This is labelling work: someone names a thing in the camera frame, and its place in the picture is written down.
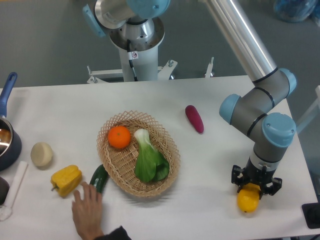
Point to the dark round object left edge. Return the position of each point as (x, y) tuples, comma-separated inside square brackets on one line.
[(4, 189)]

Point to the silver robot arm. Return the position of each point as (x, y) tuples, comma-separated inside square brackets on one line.
[(134, 26)]

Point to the black device right edge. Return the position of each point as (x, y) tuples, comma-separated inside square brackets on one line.
[(311, 212)]

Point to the woven wicker basket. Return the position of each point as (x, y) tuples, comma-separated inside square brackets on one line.
[(120, 163)]

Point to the purple sweet potato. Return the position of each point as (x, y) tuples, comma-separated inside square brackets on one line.
[(194, 118)]

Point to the orange tangerine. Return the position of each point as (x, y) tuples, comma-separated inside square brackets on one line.
[(119, 137)]

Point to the beige round potato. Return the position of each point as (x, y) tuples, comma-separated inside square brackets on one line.
[(41, 154)]

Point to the blue plastic bag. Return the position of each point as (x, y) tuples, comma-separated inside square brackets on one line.
[(294, 11)]

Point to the person's bare hand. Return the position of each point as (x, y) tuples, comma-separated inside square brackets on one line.
[(87, 212)]

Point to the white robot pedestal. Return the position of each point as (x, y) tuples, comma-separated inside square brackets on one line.
[(135, 66)]

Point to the dark green cucumber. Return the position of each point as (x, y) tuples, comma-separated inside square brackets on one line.
[(99, 179)]

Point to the white frame right edge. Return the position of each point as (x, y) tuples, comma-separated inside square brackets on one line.
[(310, 113)]

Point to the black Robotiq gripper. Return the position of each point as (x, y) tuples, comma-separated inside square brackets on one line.
[(258, 172)]

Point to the green bok choy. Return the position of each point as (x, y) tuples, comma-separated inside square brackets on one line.
[(151, 165)]

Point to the yellow bell pepper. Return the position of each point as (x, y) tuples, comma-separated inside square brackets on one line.
[(66, 180)]

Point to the dark sleeved forearm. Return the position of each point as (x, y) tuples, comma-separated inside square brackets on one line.
[(118, 234)]

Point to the white plastic spatula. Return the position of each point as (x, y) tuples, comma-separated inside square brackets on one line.
[(6, 208)]

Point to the yellow mango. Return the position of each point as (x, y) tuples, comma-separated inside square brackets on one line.
[(248, 198)]

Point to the blue saucepan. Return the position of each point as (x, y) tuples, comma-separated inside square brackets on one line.
[(10, 141)]

